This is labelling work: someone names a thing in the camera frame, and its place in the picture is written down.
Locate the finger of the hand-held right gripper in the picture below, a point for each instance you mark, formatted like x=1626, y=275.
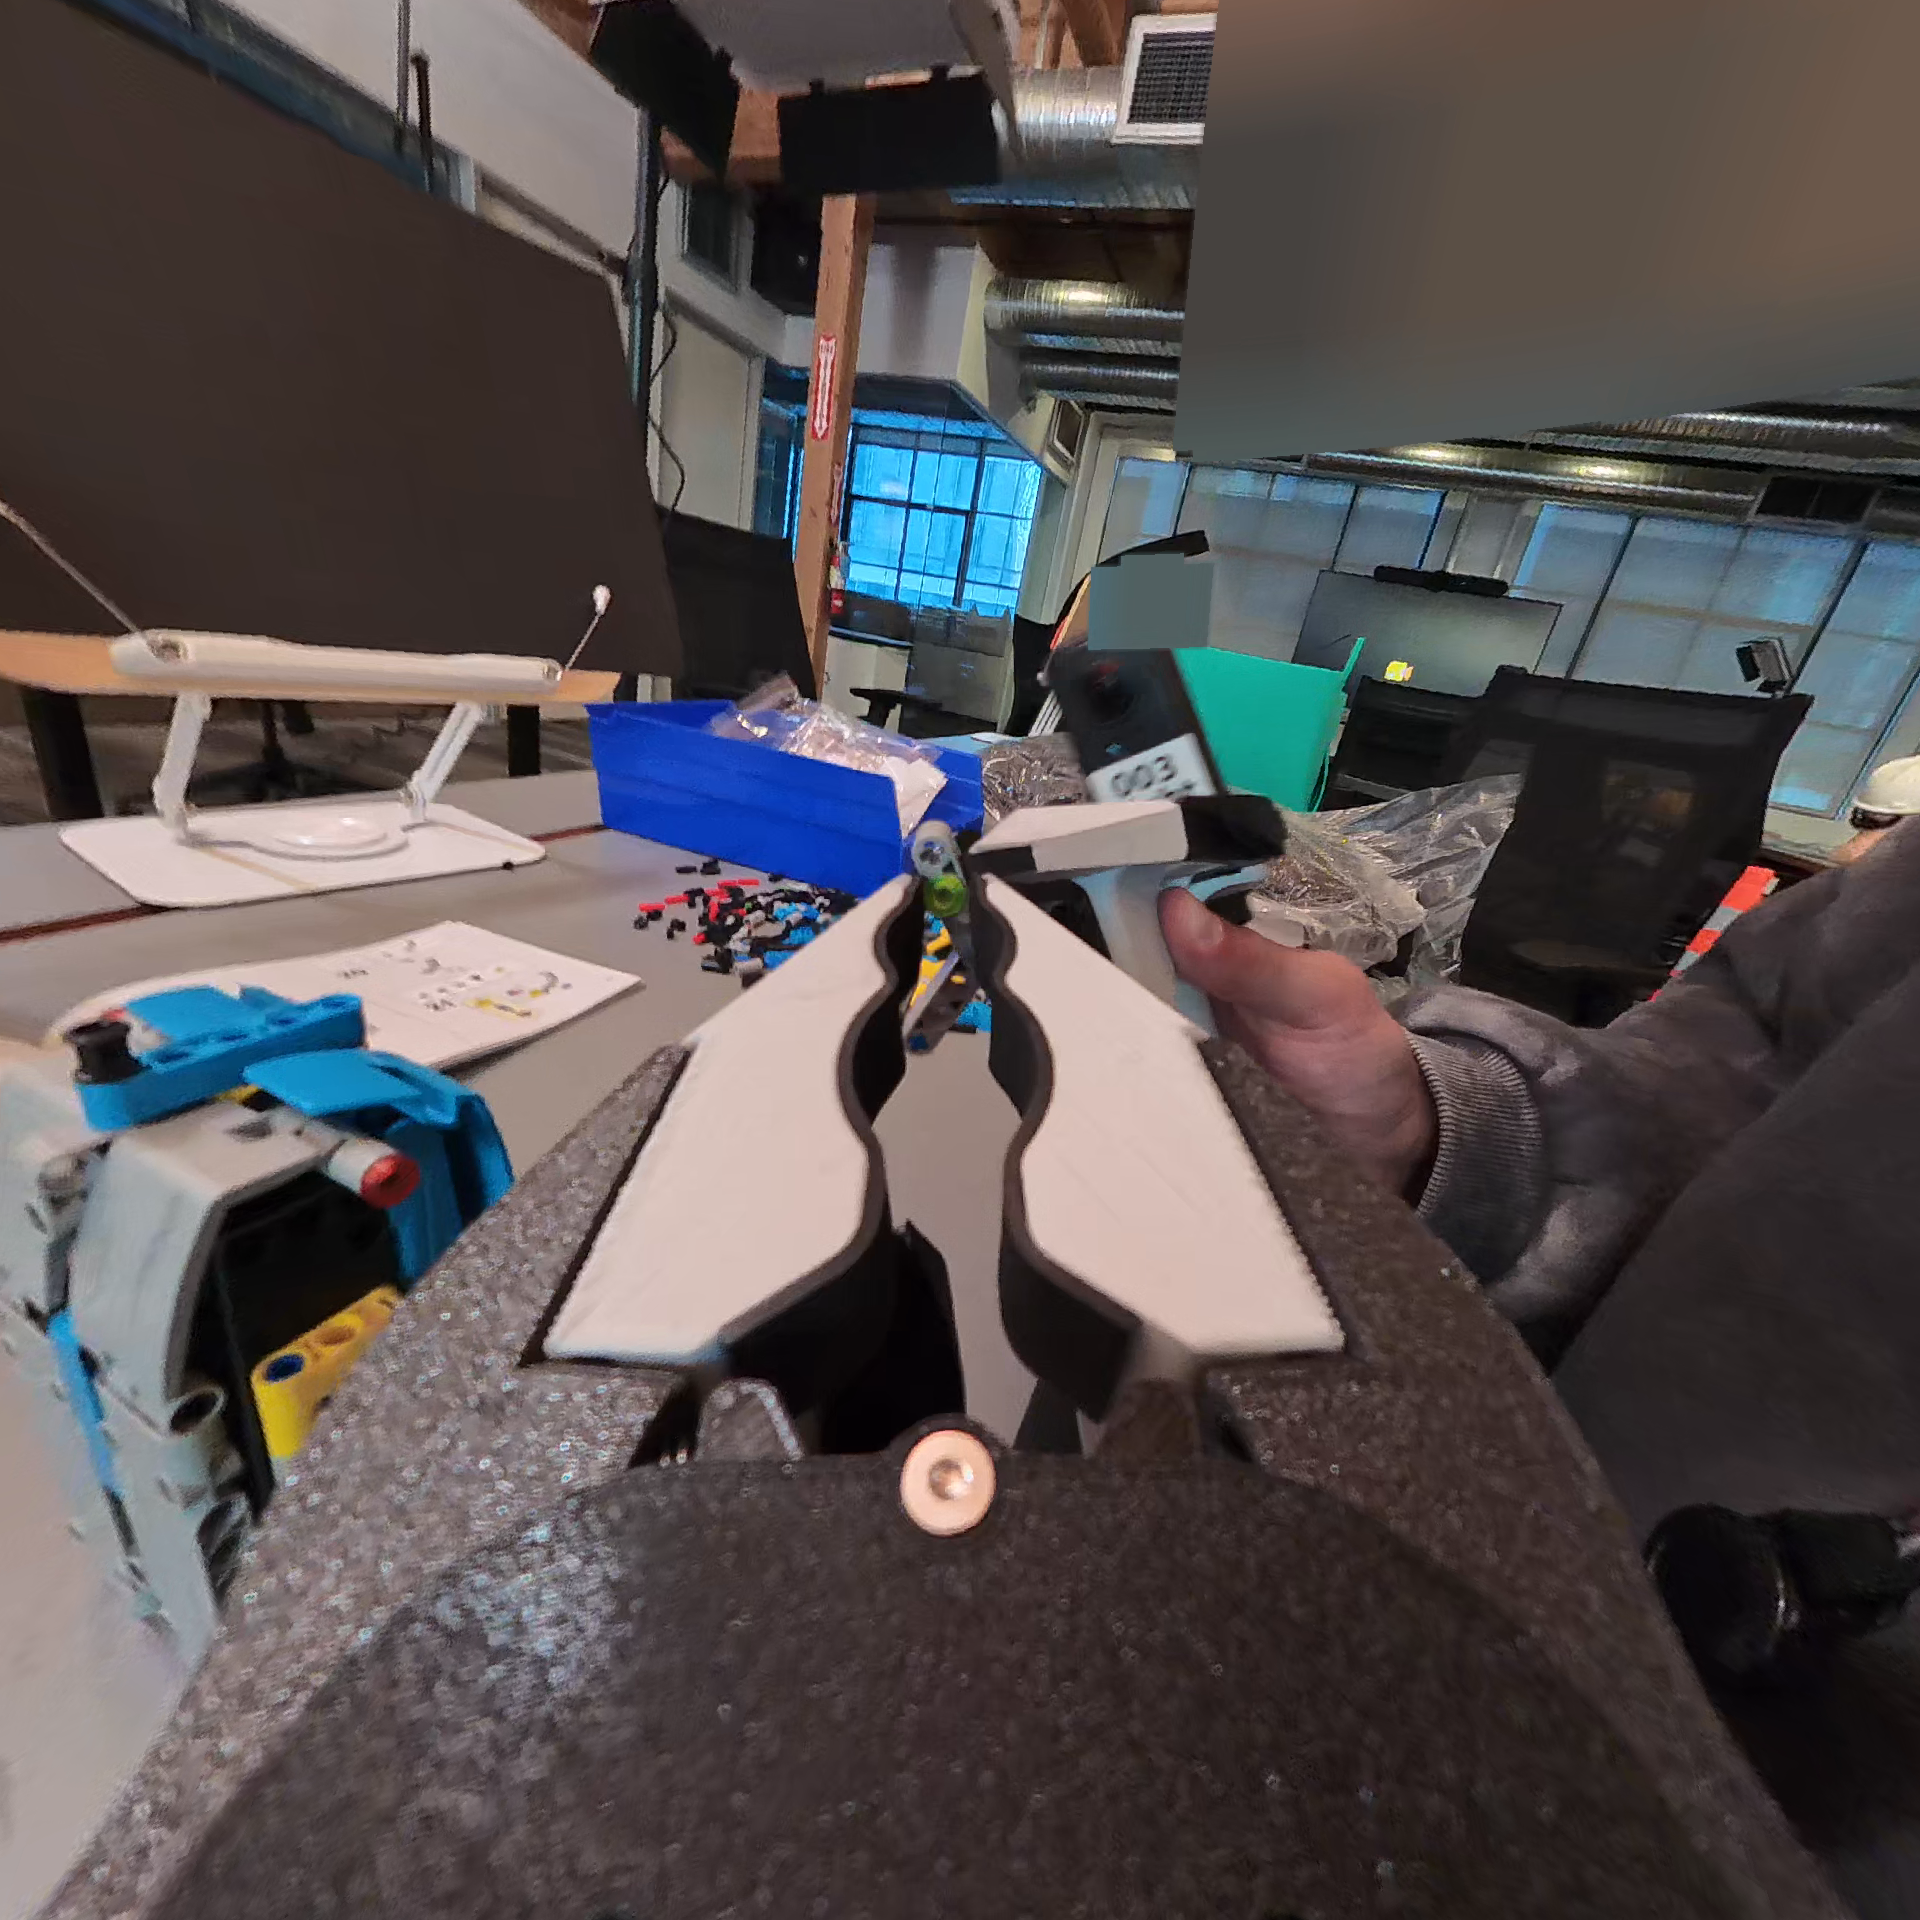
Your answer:
x=1095, y=837

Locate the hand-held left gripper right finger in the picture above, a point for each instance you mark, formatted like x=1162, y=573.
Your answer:
x=1171, y=1185

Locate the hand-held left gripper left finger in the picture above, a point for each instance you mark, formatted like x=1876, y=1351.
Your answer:
x=734, y=1171

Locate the grey toy brick beam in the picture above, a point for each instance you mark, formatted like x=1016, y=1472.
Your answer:
x=932, y=853

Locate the blue toy brick vehicle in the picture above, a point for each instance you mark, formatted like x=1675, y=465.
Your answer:
x=149, y=1275

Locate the person's right hand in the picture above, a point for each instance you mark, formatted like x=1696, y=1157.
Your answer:
x=1319, y=1049

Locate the teal panel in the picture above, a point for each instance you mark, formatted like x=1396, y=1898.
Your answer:
x=1277, y=720

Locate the crumpled clear plastic bag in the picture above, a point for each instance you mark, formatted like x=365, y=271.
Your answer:
x=1382, y=870

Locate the pile of loose toy bricks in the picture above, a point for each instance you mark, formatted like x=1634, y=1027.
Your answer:
x=750, y=914

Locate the black monitor screen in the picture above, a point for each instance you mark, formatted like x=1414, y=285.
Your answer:
x=1424, y=638

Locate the small clear plastic bag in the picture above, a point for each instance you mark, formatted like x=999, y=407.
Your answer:
x=820, y=743

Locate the white instruction booklet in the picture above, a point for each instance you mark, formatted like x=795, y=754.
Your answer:
x=451, y=991

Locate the red fire extinguisher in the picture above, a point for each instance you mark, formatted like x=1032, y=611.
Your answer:
x=836, y=579

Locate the blue plastic bin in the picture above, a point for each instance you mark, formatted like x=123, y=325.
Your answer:
x=720, y=795

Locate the black mesh office chair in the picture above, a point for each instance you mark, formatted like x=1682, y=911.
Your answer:
x=1622, y=840

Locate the orange striped barrier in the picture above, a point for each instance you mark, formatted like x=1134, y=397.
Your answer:
x=1740, y=914

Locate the person's grey sweatshirt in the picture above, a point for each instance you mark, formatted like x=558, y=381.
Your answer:
x=1799, y=1349

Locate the white hard hat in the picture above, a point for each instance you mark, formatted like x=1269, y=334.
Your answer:
x=1893, y=787

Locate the black zipper pull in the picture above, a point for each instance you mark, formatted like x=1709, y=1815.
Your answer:
x=1740, y=1589

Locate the tan cardboard sheet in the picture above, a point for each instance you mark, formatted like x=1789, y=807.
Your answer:
x=45, y=662

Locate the dark partition panel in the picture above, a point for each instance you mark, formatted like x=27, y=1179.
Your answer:
x=300, y=375

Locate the wooden post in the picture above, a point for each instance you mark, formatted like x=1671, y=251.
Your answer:
x=840, y=451

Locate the silver air duct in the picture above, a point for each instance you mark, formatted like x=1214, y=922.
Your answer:
x=1080, y=311

